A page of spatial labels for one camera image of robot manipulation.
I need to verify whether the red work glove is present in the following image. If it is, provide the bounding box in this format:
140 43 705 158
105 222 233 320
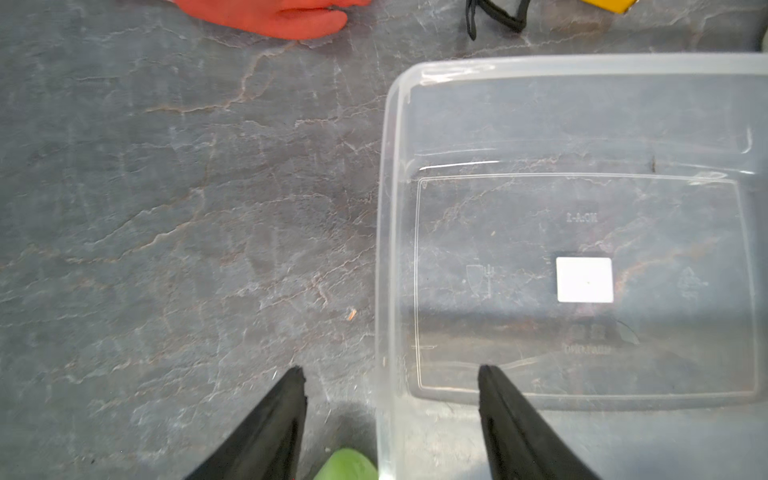
174 0 370 40

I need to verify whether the clear plastic storage box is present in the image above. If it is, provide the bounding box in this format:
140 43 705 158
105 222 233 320
375 53 767 479

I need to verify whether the yellow tape measure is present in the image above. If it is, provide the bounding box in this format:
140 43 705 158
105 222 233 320
465 0 638 42

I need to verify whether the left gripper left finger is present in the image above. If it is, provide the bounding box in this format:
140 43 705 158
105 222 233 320
187 366 307 480

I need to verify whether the green roll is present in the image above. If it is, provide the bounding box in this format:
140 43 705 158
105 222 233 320
314 448 379 480

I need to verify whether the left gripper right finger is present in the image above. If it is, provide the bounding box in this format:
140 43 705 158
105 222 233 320
478 365 597 480

